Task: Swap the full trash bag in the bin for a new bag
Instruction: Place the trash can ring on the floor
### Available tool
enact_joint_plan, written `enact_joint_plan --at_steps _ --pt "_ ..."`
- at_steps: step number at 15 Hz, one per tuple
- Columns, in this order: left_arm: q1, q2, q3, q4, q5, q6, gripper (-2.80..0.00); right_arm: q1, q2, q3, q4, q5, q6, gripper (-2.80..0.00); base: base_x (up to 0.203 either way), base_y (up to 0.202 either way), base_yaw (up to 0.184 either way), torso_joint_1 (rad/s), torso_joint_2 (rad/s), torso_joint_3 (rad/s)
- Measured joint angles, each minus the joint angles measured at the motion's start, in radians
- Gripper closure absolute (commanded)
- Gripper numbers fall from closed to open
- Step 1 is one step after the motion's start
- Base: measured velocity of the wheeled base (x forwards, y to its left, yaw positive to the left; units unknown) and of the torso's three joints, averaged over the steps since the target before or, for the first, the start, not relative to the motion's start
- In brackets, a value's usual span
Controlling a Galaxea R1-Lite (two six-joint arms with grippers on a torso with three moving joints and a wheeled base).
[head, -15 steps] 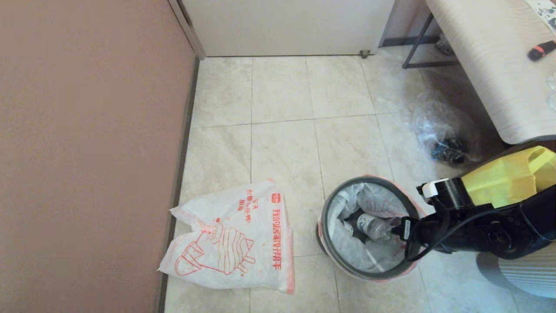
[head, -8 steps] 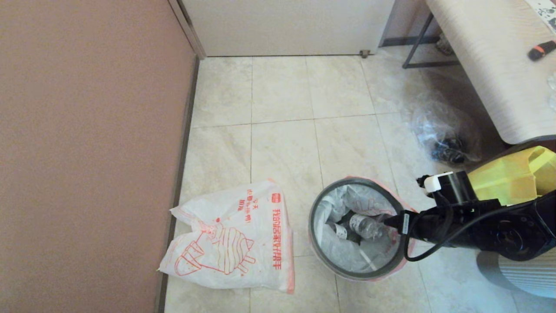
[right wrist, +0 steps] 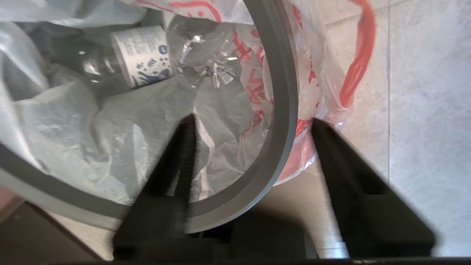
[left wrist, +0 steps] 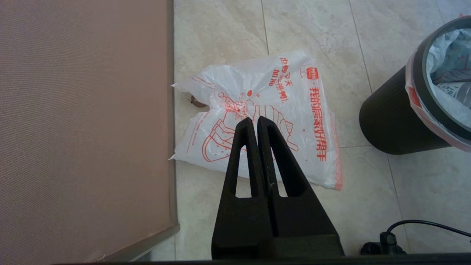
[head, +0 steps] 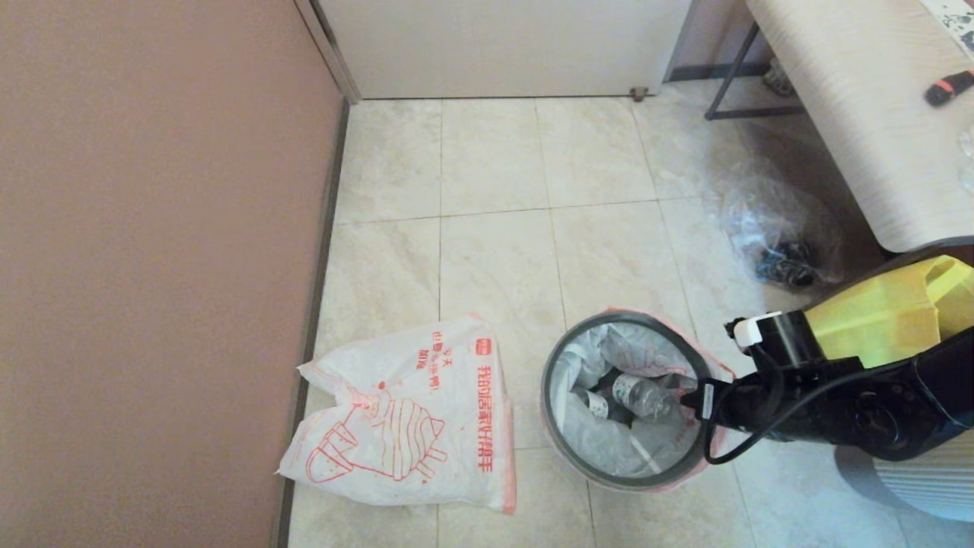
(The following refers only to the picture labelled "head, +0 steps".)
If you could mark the grey ribbed robot base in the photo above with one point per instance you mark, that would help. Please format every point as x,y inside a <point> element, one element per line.
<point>928,487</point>

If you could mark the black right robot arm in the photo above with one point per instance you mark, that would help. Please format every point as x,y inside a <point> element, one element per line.
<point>875,411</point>

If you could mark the black-printed white paper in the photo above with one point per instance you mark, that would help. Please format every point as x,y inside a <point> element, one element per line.
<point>955,19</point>

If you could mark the dark bottle white label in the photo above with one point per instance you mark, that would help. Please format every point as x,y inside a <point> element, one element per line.
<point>597,403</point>

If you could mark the dark items in clear bag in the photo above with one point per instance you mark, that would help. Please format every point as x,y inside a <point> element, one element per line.
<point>787,266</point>

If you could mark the small white object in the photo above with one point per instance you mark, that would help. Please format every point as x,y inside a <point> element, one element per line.
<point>778,80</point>

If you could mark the grey door frame post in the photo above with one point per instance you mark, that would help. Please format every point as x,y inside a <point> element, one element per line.
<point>327,46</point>

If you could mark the black and red marker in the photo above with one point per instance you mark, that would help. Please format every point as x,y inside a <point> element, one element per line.
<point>947,87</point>

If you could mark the clear plastic bottle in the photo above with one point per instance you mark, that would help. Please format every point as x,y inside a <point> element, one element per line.
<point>643,396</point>

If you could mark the small metal door stopper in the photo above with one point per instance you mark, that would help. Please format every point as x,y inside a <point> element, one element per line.
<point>638,93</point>

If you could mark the white door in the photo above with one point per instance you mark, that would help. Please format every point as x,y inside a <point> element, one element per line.
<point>502,46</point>

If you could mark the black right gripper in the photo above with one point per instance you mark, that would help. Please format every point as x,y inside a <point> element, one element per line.
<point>738,403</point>

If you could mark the clear plastic bag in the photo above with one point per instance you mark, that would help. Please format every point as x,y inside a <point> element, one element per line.
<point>753,221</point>

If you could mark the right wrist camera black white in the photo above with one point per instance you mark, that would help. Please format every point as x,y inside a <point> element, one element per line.
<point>791,339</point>

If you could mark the yellow non-woven bag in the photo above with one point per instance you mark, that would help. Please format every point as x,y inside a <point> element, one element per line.
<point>883,320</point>

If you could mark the beige table with metal legs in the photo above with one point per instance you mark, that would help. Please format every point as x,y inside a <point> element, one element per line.
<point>753,114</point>

